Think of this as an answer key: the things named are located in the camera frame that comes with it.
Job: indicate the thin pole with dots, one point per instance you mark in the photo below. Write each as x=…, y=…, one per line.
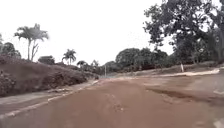
x=105, y=70

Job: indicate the row of dark trees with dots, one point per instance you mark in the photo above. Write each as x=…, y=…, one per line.
x=130, y=58

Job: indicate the reddish brown dirt road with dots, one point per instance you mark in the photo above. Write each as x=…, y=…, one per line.
x=110, y=106

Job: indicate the small palm tree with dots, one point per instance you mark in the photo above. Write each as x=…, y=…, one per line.
x=69, y=54

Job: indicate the sloping grass and dirt ground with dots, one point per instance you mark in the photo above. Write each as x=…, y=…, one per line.
x=160, y=70

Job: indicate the pale concrete kerb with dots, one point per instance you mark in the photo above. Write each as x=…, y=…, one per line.
x=56, y=97

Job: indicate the dark round bush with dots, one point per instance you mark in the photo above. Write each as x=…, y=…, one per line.
x=46, y=60

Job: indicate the brown overgrown earth bank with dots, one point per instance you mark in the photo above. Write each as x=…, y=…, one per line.
x=30, y=75

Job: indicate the long pale kerb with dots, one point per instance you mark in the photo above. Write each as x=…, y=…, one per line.
x=196, y=72

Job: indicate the huge spreading tree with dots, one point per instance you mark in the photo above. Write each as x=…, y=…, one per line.
x=186, y=23

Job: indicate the tall palm tree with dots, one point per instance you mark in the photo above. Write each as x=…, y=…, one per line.
x=31, y=35

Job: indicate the dirt covered footpath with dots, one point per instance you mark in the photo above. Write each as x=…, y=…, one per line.
x=30, y=98

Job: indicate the dark leafy tree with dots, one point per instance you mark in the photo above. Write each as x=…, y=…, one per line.
x=8, y=50

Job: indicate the short white post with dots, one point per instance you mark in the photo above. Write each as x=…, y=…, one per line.
x=182, y=68

